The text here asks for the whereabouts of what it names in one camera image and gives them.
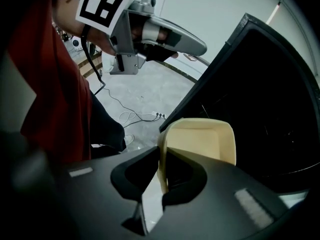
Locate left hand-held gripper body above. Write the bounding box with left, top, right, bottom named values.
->
left=74, top=0, right=208, bottom=76

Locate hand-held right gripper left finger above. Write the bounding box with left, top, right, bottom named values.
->
left=110, top=146, right=161, bottom=202

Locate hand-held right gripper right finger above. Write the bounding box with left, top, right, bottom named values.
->
left=161, top=147, right=209, bottom=207

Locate cream plastic tray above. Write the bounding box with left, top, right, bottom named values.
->
left=157, top=117, right=238, bottom=195

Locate person's left forearm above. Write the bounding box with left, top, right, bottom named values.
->
left=53, top=0, right=118, bottom=57

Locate person's left hand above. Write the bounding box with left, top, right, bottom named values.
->
left=130, top=20, right=181, bottom=63

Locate white bag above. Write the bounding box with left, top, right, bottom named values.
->
left=101, top=50, right=119, bottom=73

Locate white speaker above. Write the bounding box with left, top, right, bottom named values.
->
left=70, top=38, right=84, bottom=52

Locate wooden platform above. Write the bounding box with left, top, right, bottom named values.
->
left=76, top=58, right=104, bottom=79

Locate person's red shirt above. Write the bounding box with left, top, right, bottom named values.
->
left=6, top=0, right=94, bottom=163

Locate white cable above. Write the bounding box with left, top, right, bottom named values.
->
left=118, top=109, right=154, bottom=129

